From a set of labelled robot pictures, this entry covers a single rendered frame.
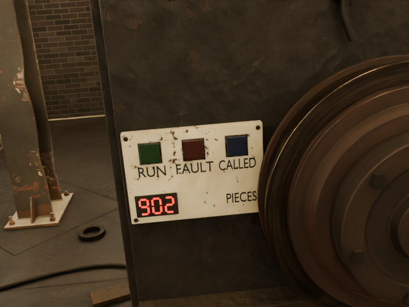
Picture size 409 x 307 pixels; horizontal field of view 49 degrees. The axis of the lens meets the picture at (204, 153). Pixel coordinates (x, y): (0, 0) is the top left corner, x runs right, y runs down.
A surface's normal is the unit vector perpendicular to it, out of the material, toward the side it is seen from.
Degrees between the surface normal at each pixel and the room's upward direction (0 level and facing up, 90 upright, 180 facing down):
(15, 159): 90
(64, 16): 90
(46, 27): 90
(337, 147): 52
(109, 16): 90
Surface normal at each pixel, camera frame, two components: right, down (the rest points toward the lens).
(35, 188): 0.07, 0.30
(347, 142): -0.62, -0.43
